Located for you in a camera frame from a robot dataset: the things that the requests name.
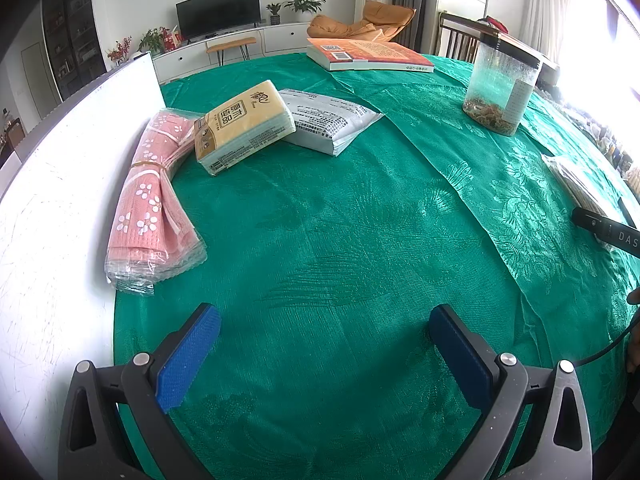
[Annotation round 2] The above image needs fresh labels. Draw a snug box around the wooden stool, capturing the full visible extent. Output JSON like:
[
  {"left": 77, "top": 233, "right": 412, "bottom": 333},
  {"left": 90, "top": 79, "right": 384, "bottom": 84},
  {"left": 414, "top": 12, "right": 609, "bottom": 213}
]
[{"left": 206, "top": 36, "right": 257, "bottom": 67}]

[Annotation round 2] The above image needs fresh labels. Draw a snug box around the green plant with red decorations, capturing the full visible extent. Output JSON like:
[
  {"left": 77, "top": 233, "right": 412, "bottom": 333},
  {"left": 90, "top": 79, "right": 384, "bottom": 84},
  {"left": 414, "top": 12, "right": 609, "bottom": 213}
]
[{"left": 137, "top": 26, "right": 181, "bottom": 56}]

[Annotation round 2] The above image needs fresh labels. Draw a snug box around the yellow tissue pack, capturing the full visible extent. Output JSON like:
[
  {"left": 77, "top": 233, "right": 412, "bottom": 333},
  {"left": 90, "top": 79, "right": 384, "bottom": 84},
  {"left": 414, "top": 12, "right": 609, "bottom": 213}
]
[{"left": 194, "top": 80, "right": 297, "bottom": 177}]

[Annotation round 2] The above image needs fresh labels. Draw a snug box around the black television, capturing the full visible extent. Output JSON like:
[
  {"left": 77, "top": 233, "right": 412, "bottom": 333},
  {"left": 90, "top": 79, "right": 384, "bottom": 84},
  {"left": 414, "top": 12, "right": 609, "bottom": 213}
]
[{"left": 176, "top": 0, "right": 262, "bottom": 41}]

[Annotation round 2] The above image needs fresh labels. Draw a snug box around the white tv cabinet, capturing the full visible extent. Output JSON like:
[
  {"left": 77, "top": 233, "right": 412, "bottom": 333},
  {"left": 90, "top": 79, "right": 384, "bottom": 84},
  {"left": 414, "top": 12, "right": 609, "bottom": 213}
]
[{"left": 150, "top": 22, "right": 321, "bottom": 83}]

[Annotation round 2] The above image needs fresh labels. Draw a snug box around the black-edged tablet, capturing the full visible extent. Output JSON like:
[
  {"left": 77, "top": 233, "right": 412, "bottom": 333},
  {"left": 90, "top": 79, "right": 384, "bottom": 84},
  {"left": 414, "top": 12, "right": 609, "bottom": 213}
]
[{"left": 618, "top": 196, "right": 640, "bottom": 232}]

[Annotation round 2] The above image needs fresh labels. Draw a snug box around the black cable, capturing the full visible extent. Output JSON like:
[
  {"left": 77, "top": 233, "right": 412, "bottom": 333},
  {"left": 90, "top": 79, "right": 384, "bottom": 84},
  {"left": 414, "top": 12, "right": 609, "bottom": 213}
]
[{"left": 572, "top": 317, "right": 640, "bottom": 368}]

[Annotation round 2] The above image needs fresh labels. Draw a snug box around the dark wooden chair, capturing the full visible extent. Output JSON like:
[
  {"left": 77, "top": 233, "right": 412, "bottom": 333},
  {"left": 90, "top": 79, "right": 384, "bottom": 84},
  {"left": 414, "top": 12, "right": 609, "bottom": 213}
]
[{"left": 435, "top": 10, "right": 561, "bottom": 86}]

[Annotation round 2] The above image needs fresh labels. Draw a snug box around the orange book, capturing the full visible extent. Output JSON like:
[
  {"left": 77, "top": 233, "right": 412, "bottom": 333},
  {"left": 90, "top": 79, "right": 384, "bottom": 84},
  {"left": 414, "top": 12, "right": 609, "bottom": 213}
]
[{"left": 305, "top": 37, "right": 435, "bottom": 73}]

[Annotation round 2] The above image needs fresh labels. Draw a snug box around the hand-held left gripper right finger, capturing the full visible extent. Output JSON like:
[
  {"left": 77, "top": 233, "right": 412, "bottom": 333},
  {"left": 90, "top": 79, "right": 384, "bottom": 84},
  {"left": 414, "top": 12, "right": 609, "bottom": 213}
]
[{"left": 427, "top": 303, "right": 593, "bottom": 480}]

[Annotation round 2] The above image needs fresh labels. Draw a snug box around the red flower bouquet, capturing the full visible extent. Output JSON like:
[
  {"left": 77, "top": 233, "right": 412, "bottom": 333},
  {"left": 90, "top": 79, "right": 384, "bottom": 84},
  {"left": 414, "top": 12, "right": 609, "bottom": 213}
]
[{"left": 106, "top": 36, "right": 133, "bottom": 66}]

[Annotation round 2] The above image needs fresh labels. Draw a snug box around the white printed packet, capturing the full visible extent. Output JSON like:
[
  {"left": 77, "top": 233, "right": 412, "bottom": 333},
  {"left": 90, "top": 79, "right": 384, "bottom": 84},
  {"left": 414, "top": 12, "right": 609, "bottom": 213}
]
[{"left": 277, "top": 88, "right": 385, "bottom": 157}]

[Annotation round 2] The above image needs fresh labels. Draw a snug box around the bag of cotton swabs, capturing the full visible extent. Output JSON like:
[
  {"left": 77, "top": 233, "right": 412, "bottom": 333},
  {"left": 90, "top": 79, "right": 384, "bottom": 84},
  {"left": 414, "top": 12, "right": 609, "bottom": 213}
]
[{"left": 541, "top": 154, "right": 623, "bottom": 251}]

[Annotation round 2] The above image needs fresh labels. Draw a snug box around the orange lounge chair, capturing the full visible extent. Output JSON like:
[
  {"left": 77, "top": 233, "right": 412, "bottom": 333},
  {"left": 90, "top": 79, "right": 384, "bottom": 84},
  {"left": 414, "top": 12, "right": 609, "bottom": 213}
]
[{"left": 306, "top": 0, "right": 417, "bottom": 46}]

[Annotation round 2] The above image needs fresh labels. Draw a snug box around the pink floral cloth pack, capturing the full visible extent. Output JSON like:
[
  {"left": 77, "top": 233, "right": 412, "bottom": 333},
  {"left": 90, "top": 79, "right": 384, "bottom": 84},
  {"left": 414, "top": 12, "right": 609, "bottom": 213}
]
[{"left": 104, "top": 108, "right": 208, "bottom": 297}]

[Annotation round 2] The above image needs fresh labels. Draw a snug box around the grey curtain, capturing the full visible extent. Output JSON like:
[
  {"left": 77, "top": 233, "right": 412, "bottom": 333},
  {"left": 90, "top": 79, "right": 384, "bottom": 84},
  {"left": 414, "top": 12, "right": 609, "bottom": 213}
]
[{"left": 392, "top": 0, "right": 426, "bottom": 53}]

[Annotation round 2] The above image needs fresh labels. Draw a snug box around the clear jar with black lid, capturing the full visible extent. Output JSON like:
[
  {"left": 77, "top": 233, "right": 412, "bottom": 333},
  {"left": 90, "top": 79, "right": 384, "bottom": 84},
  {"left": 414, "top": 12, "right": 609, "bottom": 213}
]
[{"left": 462, "top": 30, "right": 543, "bottom": 137}]

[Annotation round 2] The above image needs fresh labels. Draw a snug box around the green patterned tablecloth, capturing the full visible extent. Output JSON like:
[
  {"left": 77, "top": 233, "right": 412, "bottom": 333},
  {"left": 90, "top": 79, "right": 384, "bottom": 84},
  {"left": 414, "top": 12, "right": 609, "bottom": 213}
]
[{"left": 114, "top": 52, "right": 640, "bottom": 480}]

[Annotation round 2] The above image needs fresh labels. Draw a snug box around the white board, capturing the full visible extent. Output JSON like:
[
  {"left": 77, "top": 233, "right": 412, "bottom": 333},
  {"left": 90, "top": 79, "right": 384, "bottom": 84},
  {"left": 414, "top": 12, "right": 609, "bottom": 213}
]
[{"left": 0, "top": 51, "right": 167, "bottom": 461}]

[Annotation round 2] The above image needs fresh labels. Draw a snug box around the dark display shelf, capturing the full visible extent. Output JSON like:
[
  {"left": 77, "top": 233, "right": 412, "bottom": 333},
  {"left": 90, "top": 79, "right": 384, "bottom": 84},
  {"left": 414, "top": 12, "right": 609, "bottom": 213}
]
[{"left": 42, "top": 0, "right": 108, "bottom": 101}]

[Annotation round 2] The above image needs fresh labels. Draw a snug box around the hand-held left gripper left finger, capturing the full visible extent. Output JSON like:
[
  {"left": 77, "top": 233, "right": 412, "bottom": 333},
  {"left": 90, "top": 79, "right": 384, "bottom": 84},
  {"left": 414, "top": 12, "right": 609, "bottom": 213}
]
[{"left": 57, "top": 302, "right": 223, "bottom": 480}]

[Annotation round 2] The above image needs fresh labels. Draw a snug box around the person's right hand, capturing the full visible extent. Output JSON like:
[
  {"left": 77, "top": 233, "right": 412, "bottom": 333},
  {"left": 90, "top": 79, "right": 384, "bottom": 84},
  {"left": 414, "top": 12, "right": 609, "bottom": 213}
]
[{"left": 626, "top": 286, "right": 640, "bottom": 375}]

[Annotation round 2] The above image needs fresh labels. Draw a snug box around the large green potted plant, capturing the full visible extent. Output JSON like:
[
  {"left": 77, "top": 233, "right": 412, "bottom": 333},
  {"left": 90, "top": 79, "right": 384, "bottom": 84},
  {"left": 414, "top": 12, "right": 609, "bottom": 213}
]
[{"left": 284, "top": 0, "right": 327, "bottom": 15}]

